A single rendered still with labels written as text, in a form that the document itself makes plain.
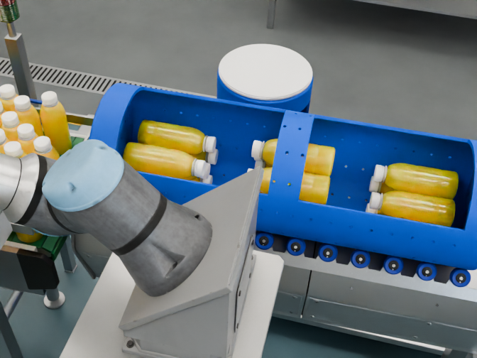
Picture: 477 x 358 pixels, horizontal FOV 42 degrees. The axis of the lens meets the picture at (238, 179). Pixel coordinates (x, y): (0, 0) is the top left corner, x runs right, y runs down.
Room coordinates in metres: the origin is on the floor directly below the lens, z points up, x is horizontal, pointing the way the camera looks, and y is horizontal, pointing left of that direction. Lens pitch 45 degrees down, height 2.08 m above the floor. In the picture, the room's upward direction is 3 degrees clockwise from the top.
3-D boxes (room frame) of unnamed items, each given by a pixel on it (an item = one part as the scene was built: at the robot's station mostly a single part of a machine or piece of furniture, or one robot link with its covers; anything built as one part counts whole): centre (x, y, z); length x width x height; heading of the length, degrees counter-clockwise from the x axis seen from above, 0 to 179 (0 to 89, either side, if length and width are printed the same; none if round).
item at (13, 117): (1.19, 0.58, 1.07); 0.04 x 0.04 x 0.02
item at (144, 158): (1.03, 0.18, 1.11); 0.17 x 0.07 x 0.07; 80
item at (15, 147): (1.08, 0.54, 1.07); 0.04 x 0.04 x 0.02
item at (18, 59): (1.53, 0.67, 0.55); 0.04 x 0.04 x 1.10; 80
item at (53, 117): (1.28, 0.51, 0.98); 0.07 x 0.07 x 0.17
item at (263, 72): (1.52, -0.06, 1.03); 0.28 x 0.28 x 0.01
